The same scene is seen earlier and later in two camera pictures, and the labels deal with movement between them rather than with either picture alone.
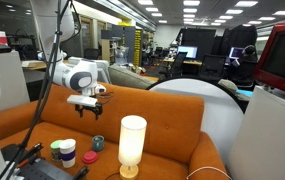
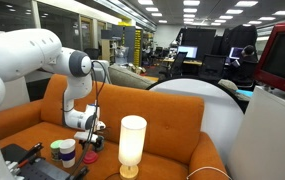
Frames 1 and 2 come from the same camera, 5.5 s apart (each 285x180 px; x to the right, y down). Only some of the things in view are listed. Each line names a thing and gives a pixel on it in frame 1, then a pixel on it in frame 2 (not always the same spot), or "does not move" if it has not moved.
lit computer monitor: [191, 51] does not move
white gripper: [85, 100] -> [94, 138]
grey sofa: [122, 75] does not move
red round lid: [90, 157] does not move
